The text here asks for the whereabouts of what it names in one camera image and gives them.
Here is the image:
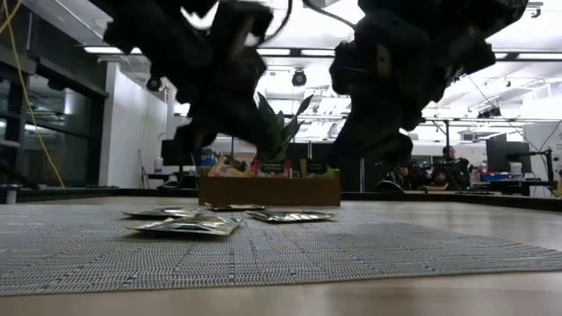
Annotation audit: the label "long light bar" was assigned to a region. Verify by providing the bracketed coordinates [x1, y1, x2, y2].
[83, 45, 562, 61]

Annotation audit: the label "person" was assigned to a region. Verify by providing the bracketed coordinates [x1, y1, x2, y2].
[432, 145, 472, 190]

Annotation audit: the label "small grey post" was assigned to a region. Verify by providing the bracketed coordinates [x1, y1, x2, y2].
[2, 183, 21, 206]

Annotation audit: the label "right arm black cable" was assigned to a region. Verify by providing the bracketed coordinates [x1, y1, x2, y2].
[301, 0, 357, 30]

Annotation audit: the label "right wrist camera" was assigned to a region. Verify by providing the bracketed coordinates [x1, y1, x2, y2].
[328, 38, 396, 97]

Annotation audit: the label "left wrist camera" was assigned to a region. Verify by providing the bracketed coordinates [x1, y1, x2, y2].
[210, 0, 276, 48]

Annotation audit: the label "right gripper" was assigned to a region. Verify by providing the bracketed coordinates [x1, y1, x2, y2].
[327, 12, 497, 170]

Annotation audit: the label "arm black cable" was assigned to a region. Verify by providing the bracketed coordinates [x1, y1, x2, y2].
[263, 0, 294, 45]
[301, 0, 357, 30]

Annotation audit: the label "large silver snack packet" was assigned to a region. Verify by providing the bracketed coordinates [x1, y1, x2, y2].
[126, 214, 243, 237]

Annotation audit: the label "brown cardboard box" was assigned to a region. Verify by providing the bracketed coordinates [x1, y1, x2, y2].
[198, 169, 342, 208]

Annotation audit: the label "yellow cable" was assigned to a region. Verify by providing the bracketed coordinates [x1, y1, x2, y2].
[0, 0, 66, 189]

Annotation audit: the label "grey woven placemat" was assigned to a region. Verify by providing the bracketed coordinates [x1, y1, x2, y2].
[0, 203, 562, 296]

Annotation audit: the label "black partition panels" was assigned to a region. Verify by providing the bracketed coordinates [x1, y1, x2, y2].
[285, 140, 365, 193]

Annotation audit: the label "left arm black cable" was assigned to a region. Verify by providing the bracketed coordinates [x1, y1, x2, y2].
[263, 0, 294, 45]

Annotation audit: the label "orange foil tea bag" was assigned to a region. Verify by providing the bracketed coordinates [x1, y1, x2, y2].
[207, 154, 250, 178]

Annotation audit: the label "black computer monitor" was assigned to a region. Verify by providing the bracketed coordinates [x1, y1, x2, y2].
[160, 138, 204, 167]
[486, 133, 532, 175]

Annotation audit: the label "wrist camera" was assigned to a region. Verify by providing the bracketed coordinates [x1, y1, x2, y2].
[328, 38, 396, 97]
[210, 0, 276, 48]

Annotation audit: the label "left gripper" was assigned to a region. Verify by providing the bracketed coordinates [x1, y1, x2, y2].
[103, 0, 277, 155]

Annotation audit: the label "green snake plant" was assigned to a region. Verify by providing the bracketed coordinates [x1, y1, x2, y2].
[256, 92, 313, 166]

